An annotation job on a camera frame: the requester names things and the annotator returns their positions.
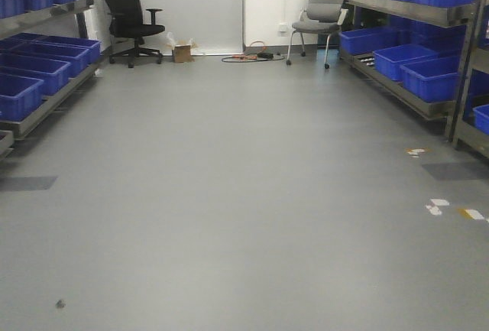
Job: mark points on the left steel rack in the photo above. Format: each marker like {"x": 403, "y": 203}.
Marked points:
{"x": 46, "y": 54}

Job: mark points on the grey office chair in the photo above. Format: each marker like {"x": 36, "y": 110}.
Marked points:
{"x": 320, "y": 17}

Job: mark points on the cardboard box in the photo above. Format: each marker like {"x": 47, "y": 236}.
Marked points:
{"x": 181, "y": 51}

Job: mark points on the black office chair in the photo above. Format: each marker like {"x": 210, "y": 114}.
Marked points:
{"x": 127, "y": 22}

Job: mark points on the steel rack with bins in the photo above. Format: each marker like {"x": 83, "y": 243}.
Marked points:
{"x": 462, "y": 127}

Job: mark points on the steel rack far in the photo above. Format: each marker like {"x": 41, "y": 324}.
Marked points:
{"x": 423, "y": 56}

